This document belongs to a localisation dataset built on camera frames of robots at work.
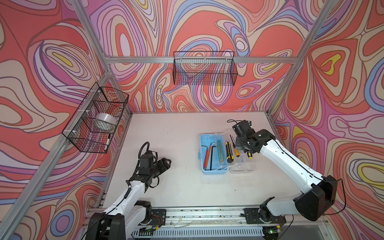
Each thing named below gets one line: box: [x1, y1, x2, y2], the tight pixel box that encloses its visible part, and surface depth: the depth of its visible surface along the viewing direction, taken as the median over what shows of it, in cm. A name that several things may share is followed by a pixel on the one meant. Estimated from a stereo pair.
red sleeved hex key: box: [201, 145, 209, 171], surface depth 96 cm
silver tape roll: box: [95, 112, 117, 131], surface depth 74 cm
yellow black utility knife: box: [226, 140, 234, 163], surface depth 88 cm
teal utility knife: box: [217, 140, 224, 163], surface depth 90 cm
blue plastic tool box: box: [198, 133, 229, 175], surface depth 95 cm
